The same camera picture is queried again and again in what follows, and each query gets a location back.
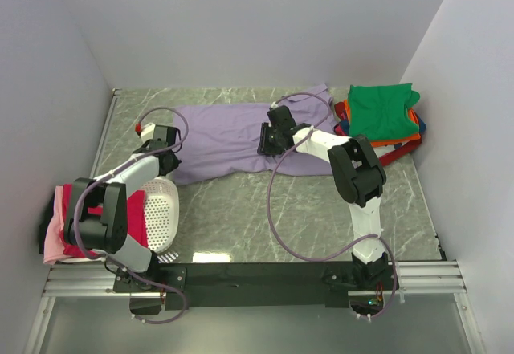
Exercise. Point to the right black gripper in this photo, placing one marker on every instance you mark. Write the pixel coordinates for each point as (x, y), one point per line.
(267, 128)

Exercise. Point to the magenta t shirt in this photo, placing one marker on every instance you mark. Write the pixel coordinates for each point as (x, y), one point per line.
(135, 215)

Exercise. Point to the white perforated laundry basket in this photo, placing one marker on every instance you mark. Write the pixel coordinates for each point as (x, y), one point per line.
(161, 217)

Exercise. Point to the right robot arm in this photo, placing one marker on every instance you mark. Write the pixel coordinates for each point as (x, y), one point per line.
(359, 179)

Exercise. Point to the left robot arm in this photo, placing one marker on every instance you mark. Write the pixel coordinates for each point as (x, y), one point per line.
(97, 215)

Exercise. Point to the black base beam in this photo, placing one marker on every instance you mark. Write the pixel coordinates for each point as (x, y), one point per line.
(254, 284)

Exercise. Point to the orange folded t shirt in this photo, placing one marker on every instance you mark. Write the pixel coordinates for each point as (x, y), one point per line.
(401, 141)

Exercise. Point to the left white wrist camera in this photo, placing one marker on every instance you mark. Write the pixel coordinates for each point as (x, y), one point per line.
(145, 131)

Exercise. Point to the blue folded t shirt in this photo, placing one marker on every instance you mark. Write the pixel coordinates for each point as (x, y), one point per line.
(421, 124)

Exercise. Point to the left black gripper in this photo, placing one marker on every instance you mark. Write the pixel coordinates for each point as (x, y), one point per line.
(175, 164)

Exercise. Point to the green folded t shirt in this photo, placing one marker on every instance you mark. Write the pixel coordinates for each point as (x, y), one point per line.
(383, 113)

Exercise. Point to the black garment in basket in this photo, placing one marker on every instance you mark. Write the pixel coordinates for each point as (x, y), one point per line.
(43, 224)

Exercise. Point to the aluminium rail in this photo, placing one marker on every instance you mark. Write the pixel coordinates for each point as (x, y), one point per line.
(91, 280)

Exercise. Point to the lavender t shirt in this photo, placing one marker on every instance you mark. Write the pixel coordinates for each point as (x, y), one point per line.
(223, 139)

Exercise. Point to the pink t shirt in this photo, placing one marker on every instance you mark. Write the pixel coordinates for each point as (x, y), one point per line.
(53, 247)

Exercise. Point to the red folded t shirt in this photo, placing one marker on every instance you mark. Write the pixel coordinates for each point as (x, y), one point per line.
(386, 154)

